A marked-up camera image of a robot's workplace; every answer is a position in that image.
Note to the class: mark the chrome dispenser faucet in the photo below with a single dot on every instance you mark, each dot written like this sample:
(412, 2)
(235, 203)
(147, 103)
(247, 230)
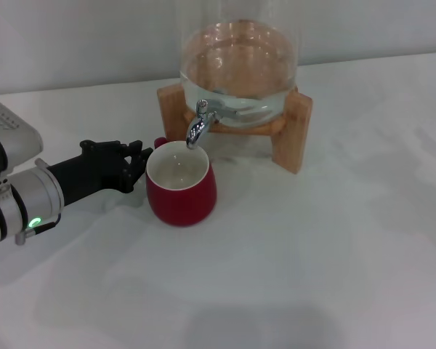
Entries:
(200, 125)

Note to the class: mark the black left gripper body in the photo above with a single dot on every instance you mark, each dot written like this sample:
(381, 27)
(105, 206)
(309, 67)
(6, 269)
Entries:
(91, 174)

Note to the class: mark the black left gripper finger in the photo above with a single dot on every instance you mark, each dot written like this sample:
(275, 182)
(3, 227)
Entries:
(138, 149)
(136, 174)

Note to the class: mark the wooden dispenser stand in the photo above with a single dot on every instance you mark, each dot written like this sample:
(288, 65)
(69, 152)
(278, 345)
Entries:
(288, 138)

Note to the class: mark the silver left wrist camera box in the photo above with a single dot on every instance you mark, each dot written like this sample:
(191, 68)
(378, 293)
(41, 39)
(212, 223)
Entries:
(7, 134)

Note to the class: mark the red ceramic cup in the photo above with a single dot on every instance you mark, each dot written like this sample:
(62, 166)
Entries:
(183, 203)

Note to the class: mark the glass water dispenser jar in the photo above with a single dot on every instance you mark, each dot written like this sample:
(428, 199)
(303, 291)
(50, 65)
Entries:
(236, 54)

